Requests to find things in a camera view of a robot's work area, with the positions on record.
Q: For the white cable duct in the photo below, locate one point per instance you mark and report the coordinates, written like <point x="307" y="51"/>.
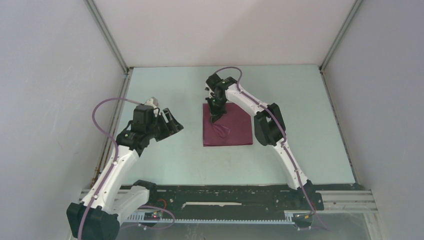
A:
<point x="150" y="217"/>

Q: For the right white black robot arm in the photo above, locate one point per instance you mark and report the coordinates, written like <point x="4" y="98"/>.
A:
<point x="269" y="126"/>

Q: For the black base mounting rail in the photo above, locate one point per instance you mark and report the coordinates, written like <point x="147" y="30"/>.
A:
<point x="231" y="200"/>

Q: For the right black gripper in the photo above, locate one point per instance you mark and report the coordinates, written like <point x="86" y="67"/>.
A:
<point x="215" y="114"/>

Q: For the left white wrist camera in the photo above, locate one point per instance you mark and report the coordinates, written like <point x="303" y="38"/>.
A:
<point x="153" y="102"/>

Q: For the maroon cloth napkin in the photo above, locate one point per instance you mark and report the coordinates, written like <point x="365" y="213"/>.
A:
<point x="234" y="128"/>

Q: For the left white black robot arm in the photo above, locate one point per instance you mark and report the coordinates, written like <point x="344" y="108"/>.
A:
<point x="99" y="215"/>

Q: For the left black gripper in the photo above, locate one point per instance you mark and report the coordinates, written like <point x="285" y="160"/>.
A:
<point x="176" y="126"/>

